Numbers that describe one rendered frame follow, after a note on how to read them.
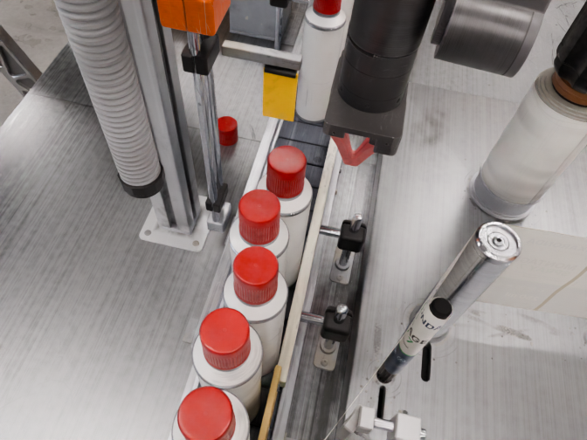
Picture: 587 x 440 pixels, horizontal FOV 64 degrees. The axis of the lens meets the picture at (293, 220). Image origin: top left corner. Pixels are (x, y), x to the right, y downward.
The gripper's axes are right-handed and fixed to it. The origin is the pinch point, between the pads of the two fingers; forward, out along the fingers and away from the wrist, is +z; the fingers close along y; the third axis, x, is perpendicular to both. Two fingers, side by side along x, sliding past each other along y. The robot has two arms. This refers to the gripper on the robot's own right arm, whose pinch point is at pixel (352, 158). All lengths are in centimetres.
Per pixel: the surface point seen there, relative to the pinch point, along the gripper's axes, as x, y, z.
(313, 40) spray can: 7.7, 17.5, -0.2
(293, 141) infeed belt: 8.1, 13.0, 13.7
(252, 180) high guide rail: 10.2, -1.5, 5.4
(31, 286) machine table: 34.8, -15.1, 18.6
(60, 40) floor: 133, 124, 102
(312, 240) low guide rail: 2.2, -4.7, 10.1
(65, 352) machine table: 27.0, -21.6, 18.5
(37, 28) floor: 147, 129, 103
